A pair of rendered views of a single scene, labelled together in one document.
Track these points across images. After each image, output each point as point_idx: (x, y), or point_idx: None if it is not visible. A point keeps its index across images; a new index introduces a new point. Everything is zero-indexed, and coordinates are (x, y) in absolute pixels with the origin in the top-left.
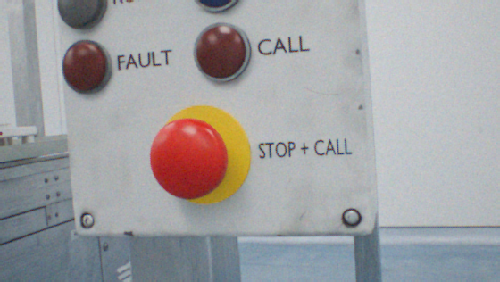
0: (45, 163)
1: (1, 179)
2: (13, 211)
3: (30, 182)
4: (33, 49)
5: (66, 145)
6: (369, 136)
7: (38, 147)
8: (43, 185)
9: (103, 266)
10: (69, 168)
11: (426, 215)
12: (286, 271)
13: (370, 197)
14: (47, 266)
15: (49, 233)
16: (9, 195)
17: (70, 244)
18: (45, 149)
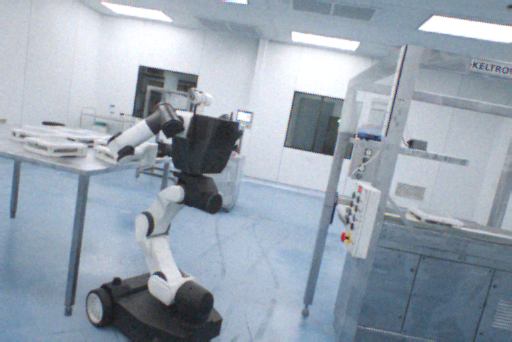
0: (460, 238)
1: (434, 235)
2: (436, 248)
3: (449, 241)
4: (507, 189)
5: (476, 235)
6: (358, 245)
7: (458, 231)
8: (456, 245)
9: (488, 292)
10: (475, 244)
11: None
12: None
13: (353, 252)
14: (452, 275)
15: (458, 264)
16: (436, 242)
17: (470, 273)
18: (463, 233)
